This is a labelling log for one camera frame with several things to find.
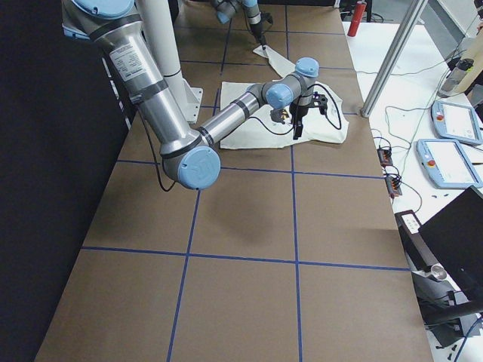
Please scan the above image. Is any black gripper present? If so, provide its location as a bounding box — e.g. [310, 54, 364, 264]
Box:
[289, 96, 310, 140]
[250, 20, 266, 49]

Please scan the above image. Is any cream long-sleeve cat shirt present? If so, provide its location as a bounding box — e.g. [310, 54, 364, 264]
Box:
[220, 45, 349, 149]

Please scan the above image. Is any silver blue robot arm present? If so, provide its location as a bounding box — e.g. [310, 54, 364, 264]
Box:
[209, 0, 272, 49]
[61, 1, 319, 189]

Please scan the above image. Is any small orange electronics box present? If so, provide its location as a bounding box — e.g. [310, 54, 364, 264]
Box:
[377, 148, 393, 167]

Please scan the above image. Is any red bottle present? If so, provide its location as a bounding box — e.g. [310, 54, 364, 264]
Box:
[347, 0, 367, 37]

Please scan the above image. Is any near blue teach pendant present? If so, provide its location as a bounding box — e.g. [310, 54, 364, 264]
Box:
[416, 139, 482, 189]

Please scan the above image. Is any blue teach pendant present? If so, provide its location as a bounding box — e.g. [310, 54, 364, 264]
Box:
[431, 100, 482, 146]
[416, 139, 482, 189]

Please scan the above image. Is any far blue teach pendant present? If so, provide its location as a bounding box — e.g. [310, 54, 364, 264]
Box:
[431, 100, 482, 146]

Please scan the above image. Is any black box white label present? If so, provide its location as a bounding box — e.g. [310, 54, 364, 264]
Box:
[395, 210, 448, 282]

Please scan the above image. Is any black monitor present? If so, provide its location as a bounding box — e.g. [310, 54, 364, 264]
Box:
[419, 186, 482, 300]

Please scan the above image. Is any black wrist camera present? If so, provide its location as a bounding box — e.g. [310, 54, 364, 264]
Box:
[261, 12, 273, 25]
[310, 91, 328, 115]

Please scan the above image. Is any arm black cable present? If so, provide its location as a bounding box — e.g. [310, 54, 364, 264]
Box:
[130, 84, 343, 192]

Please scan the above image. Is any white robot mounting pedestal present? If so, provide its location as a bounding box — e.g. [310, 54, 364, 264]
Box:
[135, 0, 203, 124]

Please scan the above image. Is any aluminium frame post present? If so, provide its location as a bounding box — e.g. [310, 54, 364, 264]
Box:
[360, 0, 428, 118]

